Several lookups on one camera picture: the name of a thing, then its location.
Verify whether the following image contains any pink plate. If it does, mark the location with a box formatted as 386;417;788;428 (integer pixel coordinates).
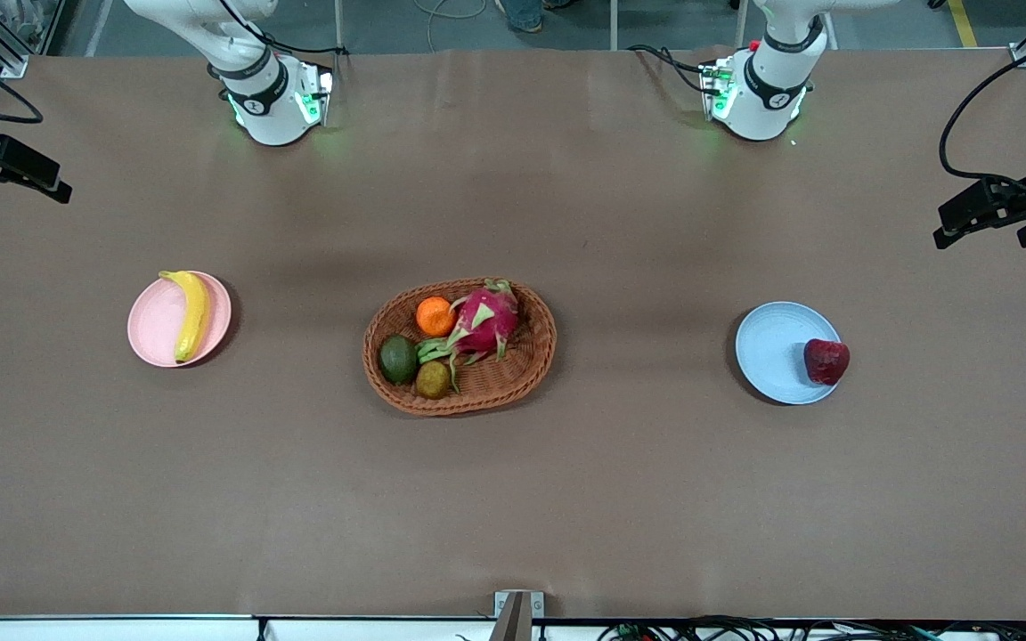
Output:
127;272;233;369

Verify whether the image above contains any yellow banana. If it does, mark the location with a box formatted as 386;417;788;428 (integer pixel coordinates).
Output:
159;270;211;364

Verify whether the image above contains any green avocado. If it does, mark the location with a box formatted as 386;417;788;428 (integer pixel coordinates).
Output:
379;334;419;385

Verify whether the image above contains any grey metal table bracket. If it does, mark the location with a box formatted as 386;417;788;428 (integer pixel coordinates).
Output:
493;590;545;641

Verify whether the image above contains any tangled black cable bundle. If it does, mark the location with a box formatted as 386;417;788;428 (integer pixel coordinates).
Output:
598;616;1026;641

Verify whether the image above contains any black right arm base cable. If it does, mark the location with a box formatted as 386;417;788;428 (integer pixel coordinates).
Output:
219;0;351;56

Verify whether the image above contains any brown wicker basket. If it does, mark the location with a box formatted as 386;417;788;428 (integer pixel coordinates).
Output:
362;278;558;418

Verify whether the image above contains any pink dragon fruit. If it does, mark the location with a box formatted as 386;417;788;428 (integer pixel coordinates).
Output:
418;279;521;394

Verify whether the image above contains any orange tangerine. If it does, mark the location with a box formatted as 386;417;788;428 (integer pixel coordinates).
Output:
415;296;457;338

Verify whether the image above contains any person in blue jeans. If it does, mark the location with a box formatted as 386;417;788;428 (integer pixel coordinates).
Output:
493;0;569;34

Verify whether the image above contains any brownish green kiwi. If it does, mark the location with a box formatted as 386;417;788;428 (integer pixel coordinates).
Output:
415;360;452;401

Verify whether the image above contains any light blue plate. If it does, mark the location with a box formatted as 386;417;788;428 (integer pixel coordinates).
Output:
735;301;843;406

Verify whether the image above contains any black left arm base cable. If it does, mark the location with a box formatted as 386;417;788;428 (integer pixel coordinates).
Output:
627;45;719;94

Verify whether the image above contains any dark red apple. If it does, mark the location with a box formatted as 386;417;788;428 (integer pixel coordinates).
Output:
803;338;851;386

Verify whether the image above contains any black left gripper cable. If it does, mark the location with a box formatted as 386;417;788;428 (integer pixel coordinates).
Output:
938;31;1026;192

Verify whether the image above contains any white floor cable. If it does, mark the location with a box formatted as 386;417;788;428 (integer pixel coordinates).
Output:
412;0;488;53

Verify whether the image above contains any black arm base cable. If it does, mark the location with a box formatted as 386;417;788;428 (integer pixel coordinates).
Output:
627;45;719;94
219;0;351;56

